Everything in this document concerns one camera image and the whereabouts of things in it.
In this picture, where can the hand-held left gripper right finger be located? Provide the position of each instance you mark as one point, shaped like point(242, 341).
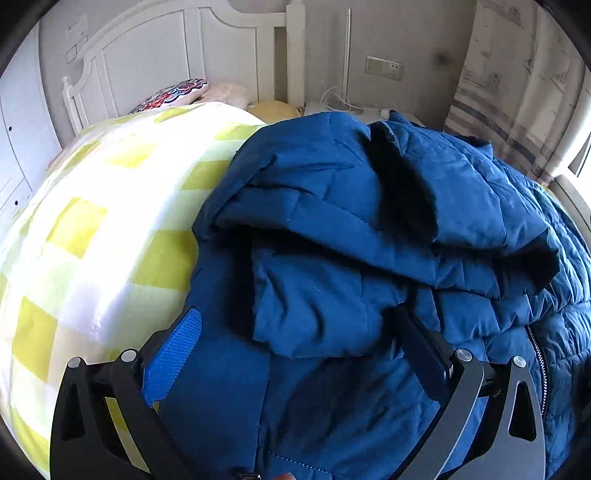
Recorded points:
point(422, 344)

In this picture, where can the white wardrobe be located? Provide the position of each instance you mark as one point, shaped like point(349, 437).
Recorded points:
point(23, 138)

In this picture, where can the pale printed curtain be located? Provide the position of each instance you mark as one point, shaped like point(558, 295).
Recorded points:
point(517, 83)

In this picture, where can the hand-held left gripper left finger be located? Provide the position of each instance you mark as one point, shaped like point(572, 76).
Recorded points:
point(174, 355)

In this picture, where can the yellow pillow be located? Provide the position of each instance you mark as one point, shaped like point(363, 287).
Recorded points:
point(274, 112)

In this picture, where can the yellow checked bed sheet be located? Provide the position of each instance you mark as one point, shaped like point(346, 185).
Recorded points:
point(115, 258)

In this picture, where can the white window frame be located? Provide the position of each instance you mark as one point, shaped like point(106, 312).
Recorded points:
point(570, 184)

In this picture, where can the white bed headboard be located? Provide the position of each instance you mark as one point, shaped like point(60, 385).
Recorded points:
point(147, 55)

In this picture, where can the white bedside table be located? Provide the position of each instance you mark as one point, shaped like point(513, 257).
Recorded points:
point(323, 108)

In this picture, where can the red embroidered pillow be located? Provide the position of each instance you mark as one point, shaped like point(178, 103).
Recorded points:
point(171, 93)

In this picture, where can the blue puffer jacket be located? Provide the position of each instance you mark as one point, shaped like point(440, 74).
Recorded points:
point(323, 230)

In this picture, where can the beige pillow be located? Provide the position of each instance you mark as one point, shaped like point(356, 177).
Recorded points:
point(226, 94)

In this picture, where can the white wall socket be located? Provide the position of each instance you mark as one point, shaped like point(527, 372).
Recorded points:
point(384, 68)

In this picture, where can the white lamp pole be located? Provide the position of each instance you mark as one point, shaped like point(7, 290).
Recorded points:
point(347, 55)

